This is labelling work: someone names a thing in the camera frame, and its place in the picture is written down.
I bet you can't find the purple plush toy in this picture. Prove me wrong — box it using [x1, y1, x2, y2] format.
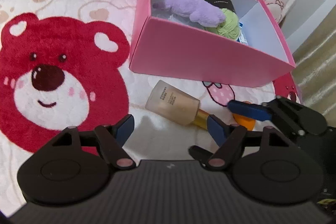
[152, 0, 226, 28]

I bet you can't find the gold satin curtain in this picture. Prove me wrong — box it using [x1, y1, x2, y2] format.
[292, 8, 336, 127]

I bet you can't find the orange makeup sponge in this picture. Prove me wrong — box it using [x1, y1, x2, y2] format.
[232, 113, 256, 131]

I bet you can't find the bear print blanket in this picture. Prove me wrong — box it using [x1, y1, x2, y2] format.
[0, 0, 302, 218]

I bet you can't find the green yarn ball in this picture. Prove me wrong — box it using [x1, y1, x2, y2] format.
[205, 0, 240, 41]

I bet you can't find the foundation bottle gold cap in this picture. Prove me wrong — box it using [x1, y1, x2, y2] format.
[145, 80, 209, 130]

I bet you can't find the blue packet box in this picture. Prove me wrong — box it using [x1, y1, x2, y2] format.
[237, 22, 248, 46]

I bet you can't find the pink storage box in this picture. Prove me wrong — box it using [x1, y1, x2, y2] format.
[129, 0, 295, 87]

